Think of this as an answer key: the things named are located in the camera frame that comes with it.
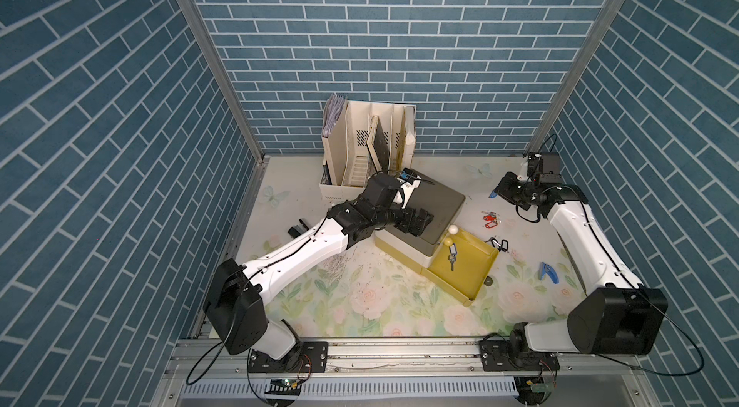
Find black object on mat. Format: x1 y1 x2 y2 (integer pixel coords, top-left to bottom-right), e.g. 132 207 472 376
288 218 312 239

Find left green circuit board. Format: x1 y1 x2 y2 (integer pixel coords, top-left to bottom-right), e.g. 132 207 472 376
265 378 302 397

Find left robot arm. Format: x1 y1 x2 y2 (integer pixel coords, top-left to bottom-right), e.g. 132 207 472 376
203 168 433 360

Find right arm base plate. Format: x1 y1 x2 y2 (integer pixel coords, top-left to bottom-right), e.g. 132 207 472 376
478 339 560 372

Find white file organizer rack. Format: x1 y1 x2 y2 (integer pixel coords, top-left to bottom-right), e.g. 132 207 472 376
319 99 417 203

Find aluminium mounting rail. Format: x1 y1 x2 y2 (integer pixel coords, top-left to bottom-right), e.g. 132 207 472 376
152 337 659 406

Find green circuit board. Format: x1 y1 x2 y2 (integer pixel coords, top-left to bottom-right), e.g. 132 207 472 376
514 377 555 406
265 378 302 397

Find black key fob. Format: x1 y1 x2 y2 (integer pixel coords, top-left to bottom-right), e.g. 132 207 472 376
487 237 509 252

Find red key ring keys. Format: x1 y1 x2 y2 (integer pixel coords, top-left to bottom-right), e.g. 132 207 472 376
482 212 500 229

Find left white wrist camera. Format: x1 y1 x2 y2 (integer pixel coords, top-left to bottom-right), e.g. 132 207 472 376
395 168 435 208

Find blue clip on mat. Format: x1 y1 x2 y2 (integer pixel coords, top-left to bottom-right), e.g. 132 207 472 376
537 262 560 285

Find yellow bottom drawer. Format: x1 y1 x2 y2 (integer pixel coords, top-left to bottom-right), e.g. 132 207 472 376
421 225 500 307

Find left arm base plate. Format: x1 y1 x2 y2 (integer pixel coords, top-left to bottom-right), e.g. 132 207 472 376
248 340 329 374

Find olive drawer cabinet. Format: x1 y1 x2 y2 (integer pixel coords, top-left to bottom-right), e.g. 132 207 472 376
373 168 465 274

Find floral table mat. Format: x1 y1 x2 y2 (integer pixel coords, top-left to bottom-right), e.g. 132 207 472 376
210 155 581 339

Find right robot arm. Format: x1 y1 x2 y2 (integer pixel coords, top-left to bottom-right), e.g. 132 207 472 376
495 152 668 356

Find purple paper folder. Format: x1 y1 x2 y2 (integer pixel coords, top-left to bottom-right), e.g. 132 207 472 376
321 93 346 139

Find right green circuit board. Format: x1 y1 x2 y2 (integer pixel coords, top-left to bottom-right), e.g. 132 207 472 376
514 377 555 406

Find silver keys grey tag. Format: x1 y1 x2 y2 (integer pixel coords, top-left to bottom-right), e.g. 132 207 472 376
448 243 458 271

